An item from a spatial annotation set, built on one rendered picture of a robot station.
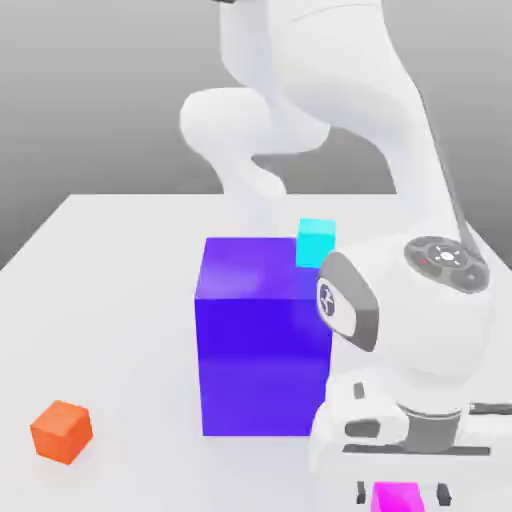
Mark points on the large blue box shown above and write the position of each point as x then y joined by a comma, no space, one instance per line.
260,352

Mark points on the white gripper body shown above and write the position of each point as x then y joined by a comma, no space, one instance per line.
416,466

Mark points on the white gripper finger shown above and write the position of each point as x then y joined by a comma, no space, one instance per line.
360,492
444,494

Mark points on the small orange cube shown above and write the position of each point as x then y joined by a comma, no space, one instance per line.
60,432

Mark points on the small magenta cube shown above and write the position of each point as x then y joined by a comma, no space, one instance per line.
396,498

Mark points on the small cyan cube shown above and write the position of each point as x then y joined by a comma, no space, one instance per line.
315,244

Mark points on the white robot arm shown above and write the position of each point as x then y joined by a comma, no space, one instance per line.
344,80

